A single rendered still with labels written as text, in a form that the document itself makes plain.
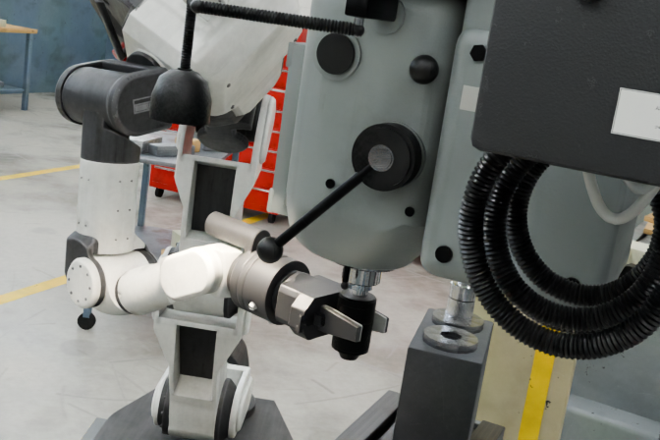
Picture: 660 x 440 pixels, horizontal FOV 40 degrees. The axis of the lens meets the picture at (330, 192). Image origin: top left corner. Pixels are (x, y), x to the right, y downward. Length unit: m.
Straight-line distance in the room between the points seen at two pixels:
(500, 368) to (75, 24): 9.90
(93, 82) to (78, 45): 10.88
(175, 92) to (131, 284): 0.40
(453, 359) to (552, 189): 0.61
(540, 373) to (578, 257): 2.03
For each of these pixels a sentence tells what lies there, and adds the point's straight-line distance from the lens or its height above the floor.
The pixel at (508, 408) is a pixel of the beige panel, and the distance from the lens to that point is 2.98.
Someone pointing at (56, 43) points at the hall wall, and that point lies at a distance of 11.98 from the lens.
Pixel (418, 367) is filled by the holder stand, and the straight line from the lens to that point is 1.46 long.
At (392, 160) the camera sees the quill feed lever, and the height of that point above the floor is 1.46.
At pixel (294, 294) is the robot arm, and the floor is 1.25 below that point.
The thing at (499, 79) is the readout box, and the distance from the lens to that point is 0.63.
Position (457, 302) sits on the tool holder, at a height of 1.14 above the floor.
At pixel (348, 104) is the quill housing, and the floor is 1.50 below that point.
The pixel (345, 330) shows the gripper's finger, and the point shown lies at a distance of 1.09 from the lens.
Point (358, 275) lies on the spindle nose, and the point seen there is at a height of 1.29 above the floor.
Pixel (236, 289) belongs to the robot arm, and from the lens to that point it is 1.18.
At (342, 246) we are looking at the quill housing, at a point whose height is 1.34.
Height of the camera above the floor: 1.60
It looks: 12 degrees down
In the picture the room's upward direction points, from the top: 8 degrees clockwise
